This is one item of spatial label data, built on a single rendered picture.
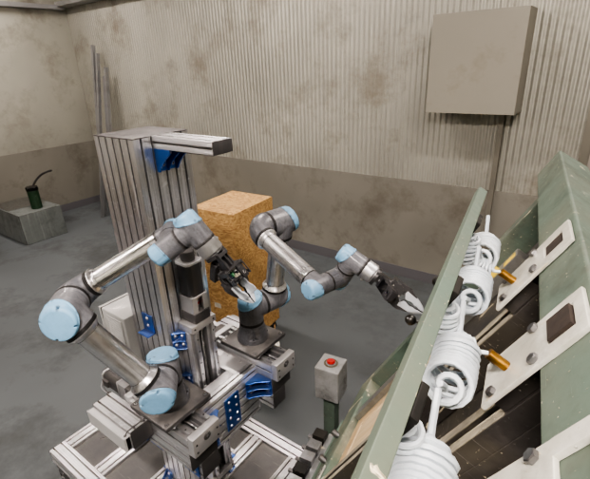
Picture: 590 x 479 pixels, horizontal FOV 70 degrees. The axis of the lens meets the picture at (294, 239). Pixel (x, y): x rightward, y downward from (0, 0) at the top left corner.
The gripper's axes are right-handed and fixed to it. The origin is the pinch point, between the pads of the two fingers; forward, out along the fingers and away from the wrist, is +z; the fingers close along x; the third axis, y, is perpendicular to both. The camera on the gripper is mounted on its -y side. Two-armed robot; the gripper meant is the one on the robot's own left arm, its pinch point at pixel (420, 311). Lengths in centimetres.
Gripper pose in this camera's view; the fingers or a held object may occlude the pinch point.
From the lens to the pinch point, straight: 156.7
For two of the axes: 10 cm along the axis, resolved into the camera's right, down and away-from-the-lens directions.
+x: -5.5, 8.0, 2.4
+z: 7.8, 5.9, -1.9
